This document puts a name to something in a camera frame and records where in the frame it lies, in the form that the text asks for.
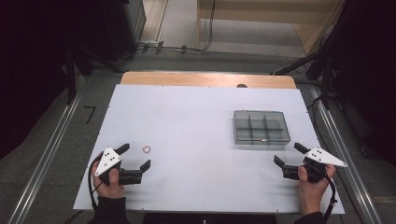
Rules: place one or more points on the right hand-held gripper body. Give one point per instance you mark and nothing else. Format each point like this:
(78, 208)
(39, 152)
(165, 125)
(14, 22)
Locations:
(323, 157)

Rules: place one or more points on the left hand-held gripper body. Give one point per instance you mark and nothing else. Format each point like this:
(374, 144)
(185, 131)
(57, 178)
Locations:
(107, 160)

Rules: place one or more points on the clear plastic compartment box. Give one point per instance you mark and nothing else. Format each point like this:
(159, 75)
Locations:
(261, 127)

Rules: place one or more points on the person's left hand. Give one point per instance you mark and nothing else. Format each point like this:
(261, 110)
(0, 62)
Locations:
(109, 191)

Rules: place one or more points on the person's right hand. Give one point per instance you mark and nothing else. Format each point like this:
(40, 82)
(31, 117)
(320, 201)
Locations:
(311, 194)

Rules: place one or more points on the white board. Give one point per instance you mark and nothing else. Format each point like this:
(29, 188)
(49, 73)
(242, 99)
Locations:
(193, 124)

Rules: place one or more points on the black tripod stand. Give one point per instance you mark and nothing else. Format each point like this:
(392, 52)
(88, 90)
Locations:
(325, 81)
(71, 77)

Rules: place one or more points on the black curtain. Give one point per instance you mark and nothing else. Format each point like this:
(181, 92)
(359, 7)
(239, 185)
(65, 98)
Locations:
(31, 62)
(367, 77)

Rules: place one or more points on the wooden table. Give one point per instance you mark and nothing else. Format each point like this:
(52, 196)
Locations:
(202, 79)

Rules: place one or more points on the black cabinet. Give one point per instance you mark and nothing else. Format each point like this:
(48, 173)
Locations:
(124, 28)

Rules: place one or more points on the wooden platform step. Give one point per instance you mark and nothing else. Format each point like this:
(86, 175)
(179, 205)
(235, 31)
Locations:
(264, 12)

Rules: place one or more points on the metal floor rail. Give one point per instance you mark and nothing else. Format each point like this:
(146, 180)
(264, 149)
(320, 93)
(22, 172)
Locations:
(345, 155)
(46, 155)

